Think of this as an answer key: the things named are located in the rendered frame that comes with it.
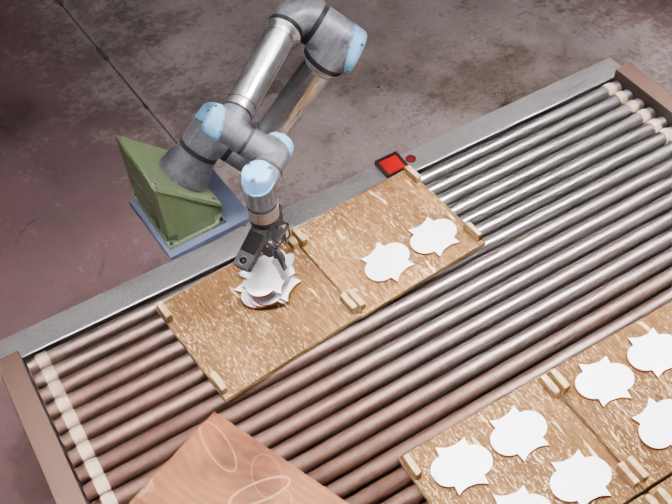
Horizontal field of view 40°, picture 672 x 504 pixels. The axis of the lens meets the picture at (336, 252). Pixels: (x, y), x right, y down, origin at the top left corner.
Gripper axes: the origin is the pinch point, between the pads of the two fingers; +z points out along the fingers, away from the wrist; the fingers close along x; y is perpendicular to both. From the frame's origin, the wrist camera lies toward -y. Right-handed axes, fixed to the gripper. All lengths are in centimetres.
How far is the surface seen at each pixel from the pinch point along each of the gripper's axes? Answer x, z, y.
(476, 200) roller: -33, 10, 57
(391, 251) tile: -21.7, 7.6, 26.7
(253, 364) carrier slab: -8.0, 8.5, -20.5
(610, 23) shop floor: -14, 102, 276
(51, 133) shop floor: 184, 102, 86
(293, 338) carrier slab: -12.7, 8.5, -9.3
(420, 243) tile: -27.3, 7.6, 32.8
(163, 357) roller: 14.3, 10.8, -28.5
